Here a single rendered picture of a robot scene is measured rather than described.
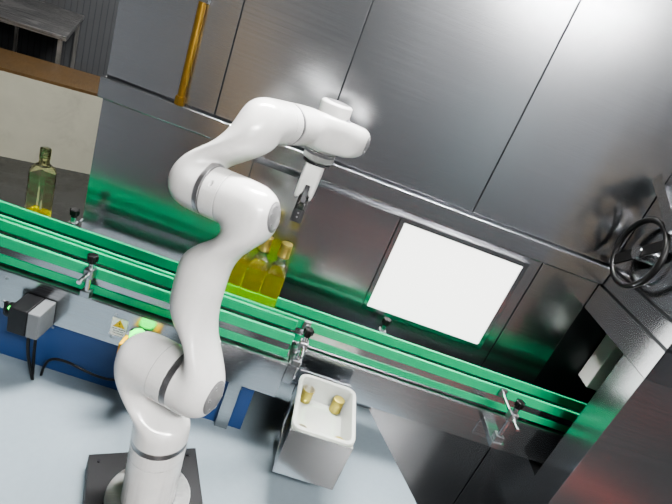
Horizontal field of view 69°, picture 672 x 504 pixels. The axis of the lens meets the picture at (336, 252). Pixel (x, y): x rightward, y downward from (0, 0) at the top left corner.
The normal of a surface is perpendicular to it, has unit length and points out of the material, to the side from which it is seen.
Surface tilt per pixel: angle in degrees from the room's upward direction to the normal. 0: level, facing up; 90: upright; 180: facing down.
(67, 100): 90
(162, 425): 27
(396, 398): 90
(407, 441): 90
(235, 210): 79
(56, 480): 0
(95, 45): 90
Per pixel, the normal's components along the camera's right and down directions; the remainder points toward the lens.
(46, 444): 0.35, -0.86
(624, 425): -0.05, 0.39
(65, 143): 0.33, 0.49
